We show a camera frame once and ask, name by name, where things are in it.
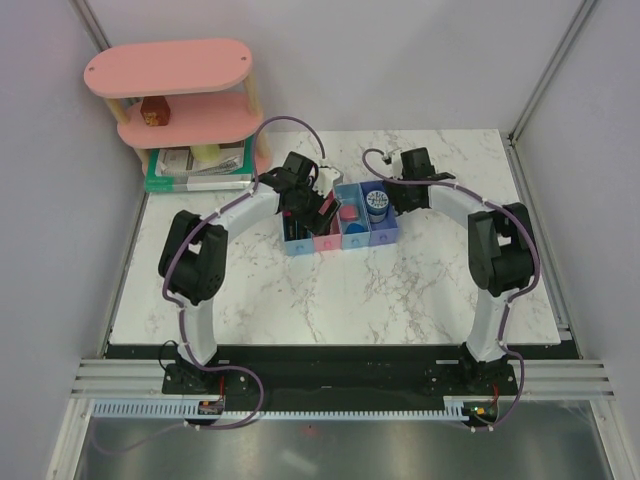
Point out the purple plastic drawer box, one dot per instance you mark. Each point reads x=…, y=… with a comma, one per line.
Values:
x=383, y=226

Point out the pink three-tier wooden shelf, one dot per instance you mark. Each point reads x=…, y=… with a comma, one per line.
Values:
x=209, y=85

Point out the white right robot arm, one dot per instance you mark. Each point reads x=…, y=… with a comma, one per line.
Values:
x=501, y=251

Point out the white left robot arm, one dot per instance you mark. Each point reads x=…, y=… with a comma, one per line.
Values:
x=193, y=260

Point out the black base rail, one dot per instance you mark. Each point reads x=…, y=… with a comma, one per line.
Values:
x=339, y=377

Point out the spiral notebook with papers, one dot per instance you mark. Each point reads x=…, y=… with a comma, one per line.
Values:
x=180, y=162

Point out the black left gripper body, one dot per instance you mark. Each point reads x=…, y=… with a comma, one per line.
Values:
x=308, y=203

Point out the green and white book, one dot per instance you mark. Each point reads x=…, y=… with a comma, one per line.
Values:
x=238, y=180

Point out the blue round cleaning gel jar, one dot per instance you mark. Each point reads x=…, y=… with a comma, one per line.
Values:
x=377, y=205

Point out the pink and grey eraser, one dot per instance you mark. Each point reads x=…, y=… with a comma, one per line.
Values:
x=349, y=213

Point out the brown printed box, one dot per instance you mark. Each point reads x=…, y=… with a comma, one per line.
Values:
x=155, y=111

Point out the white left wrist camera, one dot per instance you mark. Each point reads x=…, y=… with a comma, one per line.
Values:
x=328, y=178

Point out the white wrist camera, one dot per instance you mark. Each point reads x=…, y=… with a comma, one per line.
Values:
x=392, y=157
x=328, y=178

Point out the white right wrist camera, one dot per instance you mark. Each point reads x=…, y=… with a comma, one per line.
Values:
x=392, y=157

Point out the blue cap black highlighter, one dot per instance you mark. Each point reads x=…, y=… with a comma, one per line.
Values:
x=301, y=232

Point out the pale yellow cup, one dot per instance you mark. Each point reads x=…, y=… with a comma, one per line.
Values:
x=206, y=153

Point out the pink cap black highlighter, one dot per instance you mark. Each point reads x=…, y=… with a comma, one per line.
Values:
x=289, y=227

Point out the pink plastic drawer box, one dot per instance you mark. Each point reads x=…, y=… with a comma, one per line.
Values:
x=331, y=239

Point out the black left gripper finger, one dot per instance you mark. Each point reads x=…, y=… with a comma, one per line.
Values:
x=327, y=212
x=317, y=224

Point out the aluminium frame profile rails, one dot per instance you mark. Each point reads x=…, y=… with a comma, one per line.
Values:
x=543, y=379

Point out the blue and grey eraser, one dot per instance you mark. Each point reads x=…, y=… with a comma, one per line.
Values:
x=355, y=228

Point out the light blue end drawer box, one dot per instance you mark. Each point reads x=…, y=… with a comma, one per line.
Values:
x=298, y=247

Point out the white cable comb strip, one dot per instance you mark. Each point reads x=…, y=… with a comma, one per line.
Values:
x=194, y=409

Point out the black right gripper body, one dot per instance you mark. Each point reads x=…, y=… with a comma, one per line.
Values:
x=399, y=198

